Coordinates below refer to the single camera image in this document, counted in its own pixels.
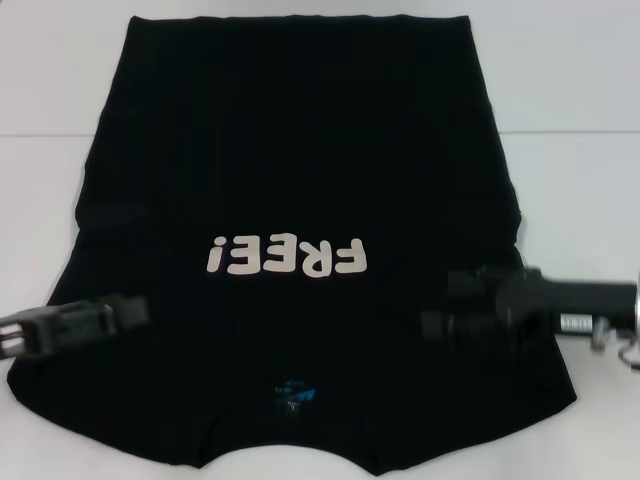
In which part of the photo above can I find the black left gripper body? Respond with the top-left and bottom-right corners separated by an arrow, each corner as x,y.
0,302 -> 120,362

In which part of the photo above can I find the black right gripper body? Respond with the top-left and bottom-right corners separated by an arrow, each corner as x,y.
497,267 -> 639,344

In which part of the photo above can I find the black shirt with FREE print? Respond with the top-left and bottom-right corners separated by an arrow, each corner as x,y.
9,14 -> 576,480

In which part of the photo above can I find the right gripper cable with plug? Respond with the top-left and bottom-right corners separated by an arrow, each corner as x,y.
588,323 -> 640,375

